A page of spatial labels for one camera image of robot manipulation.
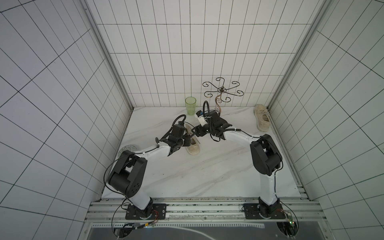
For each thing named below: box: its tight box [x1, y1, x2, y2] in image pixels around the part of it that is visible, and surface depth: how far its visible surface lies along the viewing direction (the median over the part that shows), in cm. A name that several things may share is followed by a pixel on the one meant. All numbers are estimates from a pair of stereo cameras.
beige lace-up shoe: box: [183, 122, 201, 155], surface depth 92 cm
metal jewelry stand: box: [202, 77, 244, 117], surface depth 89 cm
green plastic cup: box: [185, 96, 197, 116], surface depth 109 cm
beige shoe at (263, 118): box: [254, 104, 271, 132], surface depth 108 cm
